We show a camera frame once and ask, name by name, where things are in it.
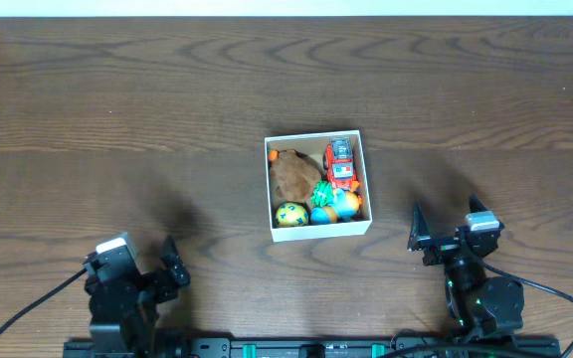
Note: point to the green round disc toy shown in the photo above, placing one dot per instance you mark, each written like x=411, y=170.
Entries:
x=322, y=194

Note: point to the red toy fire truck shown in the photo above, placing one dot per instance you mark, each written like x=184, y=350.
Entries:
x=338, y=161

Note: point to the white cardboard box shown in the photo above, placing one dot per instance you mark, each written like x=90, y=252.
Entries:
x=311, y=147

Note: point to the brown plush toy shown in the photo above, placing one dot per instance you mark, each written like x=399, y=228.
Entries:
x=294, y=178

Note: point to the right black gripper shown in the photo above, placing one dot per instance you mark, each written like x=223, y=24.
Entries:
x=420, y=241

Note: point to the blue orange toy figure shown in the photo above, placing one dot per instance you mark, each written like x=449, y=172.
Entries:
x=342, y=208

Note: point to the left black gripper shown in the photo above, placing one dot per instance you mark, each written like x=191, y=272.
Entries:
x=152, y=280

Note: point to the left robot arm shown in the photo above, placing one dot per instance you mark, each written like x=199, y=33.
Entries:
x=123, y=301

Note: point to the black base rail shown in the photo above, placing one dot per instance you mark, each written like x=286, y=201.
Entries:
x=220, y=347

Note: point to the yellow ball blue letters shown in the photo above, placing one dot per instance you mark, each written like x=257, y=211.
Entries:
x=291, y=214

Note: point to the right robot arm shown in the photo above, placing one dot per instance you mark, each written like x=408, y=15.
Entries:
x=484, y=306

